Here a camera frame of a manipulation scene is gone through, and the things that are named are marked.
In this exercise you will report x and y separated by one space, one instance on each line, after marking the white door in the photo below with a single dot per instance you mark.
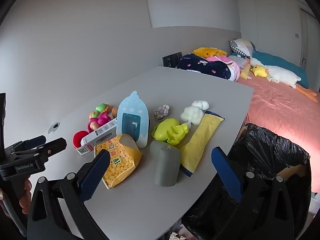
306 42

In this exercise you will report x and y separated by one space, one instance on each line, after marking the lime green plastic toy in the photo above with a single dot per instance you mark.
167 130

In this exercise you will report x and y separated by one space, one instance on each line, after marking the long yellow wrapper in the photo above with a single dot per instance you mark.
200 140

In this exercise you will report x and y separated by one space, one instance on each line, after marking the yellow soft toy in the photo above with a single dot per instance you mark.
245 72

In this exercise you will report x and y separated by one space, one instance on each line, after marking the silver table grommet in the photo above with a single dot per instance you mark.
53 127

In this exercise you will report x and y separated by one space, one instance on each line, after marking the bin with black bag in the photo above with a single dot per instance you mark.
270 150

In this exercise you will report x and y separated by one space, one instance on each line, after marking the pink blanket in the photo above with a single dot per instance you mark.
234 69

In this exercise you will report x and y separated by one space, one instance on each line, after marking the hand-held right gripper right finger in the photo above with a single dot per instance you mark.
225 172

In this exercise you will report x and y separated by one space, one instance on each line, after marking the white grey pillow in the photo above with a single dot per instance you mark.
237 60

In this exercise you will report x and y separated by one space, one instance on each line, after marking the pink bed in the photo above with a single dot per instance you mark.
275 107

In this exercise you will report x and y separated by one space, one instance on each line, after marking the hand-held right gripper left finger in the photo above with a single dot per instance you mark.
96 175

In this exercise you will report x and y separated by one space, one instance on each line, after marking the checkered pillow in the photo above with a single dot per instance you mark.
241 46

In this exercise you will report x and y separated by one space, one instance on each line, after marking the black wall socket panel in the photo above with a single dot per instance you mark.
171 59

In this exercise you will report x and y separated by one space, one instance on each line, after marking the white plush toy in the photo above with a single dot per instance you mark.
191 113

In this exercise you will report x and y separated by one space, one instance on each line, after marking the plaid fabric flower clip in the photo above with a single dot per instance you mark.
162 112

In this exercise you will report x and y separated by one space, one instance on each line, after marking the white cardboard box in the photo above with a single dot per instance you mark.
101 134

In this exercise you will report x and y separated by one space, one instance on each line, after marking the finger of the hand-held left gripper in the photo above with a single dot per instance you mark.
35 141
52 146

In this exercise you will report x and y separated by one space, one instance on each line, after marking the pink doll toy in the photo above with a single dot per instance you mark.
102 119

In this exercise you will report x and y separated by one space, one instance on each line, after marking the grey paper cup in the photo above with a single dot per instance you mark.
166 166

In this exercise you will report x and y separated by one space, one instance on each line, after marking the yellow snack bag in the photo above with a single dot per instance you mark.
122 166

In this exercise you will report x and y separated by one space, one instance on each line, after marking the white goose plush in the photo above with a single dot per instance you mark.
280 74

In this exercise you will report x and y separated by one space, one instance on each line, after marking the orange yellow plush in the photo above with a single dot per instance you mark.
207 51

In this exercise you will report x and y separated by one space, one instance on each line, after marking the brown plush toy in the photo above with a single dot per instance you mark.
115 111

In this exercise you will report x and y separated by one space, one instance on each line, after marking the yellow duck plush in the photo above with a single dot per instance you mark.
258 70

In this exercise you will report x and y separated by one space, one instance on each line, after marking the navy blue pillow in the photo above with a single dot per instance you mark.
205 66

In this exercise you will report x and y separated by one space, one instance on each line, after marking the red ball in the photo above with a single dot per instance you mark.
79 137

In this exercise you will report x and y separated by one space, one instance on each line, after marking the person's left hand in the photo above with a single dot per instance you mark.
25 191

